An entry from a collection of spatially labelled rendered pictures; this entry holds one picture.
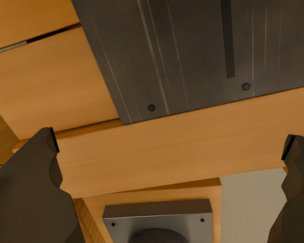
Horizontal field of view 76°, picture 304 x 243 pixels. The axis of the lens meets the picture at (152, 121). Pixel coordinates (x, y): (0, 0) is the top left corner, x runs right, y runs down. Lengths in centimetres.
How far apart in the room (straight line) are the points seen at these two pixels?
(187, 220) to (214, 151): 21
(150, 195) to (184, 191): 8
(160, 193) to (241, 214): 174
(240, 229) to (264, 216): 28
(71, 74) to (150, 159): 17
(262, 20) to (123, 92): 18
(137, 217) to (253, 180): 145
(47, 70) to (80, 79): 5
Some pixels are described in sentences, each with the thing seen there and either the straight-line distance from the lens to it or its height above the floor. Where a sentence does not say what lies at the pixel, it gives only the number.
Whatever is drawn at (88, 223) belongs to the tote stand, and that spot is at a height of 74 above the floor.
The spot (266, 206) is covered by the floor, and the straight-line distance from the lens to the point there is 214.
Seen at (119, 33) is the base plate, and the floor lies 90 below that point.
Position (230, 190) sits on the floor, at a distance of 187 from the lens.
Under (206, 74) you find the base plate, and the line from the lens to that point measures 26.
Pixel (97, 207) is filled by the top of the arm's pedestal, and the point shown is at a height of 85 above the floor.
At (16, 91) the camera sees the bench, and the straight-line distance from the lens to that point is 36.
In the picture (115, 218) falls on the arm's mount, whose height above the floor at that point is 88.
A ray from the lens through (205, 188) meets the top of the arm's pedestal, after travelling 46.
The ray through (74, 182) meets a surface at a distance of 40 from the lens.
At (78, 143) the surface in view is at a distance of 33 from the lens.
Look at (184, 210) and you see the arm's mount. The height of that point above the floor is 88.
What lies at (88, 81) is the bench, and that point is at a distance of 30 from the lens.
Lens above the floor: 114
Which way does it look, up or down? 59 degrees down
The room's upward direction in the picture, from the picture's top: 175 degrees counter-clockwise
